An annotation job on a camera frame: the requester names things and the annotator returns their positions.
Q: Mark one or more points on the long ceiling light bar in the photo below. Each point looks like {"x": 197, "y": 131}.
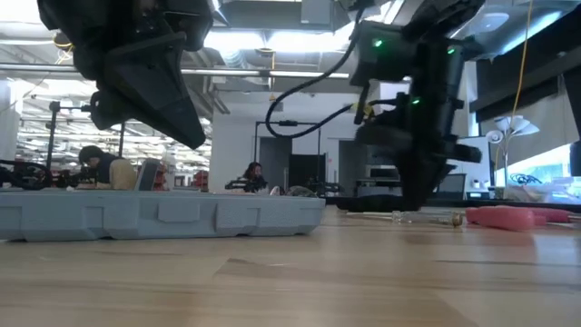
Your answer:
{"x": 236, "y": 72}

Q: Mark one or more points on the black gantry frame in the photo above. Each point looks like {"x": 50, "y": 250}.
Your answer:
{"x": 288, "y": 123}
{"x": 53, "y": 136}

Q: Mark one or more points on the person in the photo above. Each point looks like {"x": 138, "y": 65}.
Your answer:
{"x": 254, "y": 175}
{"x": 120, "y": 172}

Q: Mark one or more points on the black display screen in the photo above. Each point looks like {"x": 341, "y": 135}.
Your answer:
{"x": 308, "y": 168}

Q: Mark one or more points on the grey ceiling box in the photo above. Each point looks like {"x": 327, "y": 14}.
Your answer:
{"x": 315, "y": 11}

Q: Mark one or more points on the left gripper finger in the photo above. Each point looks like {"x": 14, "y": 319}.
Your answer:
{"x": 106, "y": 113}
{"x": 154, "y": 91}

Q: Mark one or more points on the black metal table frame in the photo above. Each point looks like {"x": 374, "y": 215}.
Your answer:
{"x": 522, "y": 205}

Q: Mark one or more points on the white multi-head floor lamp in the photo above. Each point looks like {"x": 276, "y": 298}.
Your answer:
{"x": 517, "y": 125}

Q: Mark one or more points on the red storage boxes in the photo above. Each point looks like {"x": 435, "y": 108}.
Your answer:
{"x": 201, "y": 180}

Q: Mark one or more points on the black background robot arm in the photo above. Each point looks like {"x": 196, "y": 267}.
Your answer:
{"x": 27, "y": 175}

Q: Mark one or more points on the white board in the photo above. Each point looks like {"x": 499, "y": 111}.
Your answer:
{"x": 481, "y": 177}

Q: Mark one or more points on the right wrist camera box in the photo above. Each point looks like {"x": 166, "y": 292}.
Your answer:
{"x": 386, "y": 59}

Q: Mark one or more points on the small black desk robot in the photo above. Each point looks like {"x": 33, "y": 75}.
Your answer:
{"x": 245, "y": 185}

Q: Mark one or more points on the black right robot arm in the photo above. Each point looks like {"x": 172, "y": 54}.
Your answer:
{"x": 436, "y": 72}

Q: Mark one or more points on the white ceiling access point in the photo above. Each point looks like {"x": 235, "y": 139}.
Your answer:
{"x": 497, "y": 21}

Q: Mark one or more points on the grey office chair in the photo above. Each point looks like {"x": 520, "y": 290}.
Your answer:
{"x": 458, "y": 186}

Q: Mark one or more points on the grey plastic tool case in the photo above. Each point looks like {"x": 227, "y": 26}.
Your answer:
{"x": 159, "y": 218}

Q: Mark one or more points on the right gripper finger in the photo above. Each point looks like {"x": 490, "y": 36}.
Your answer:
{"x": 438, "y": 177}
{"x": 415, "y": 181}

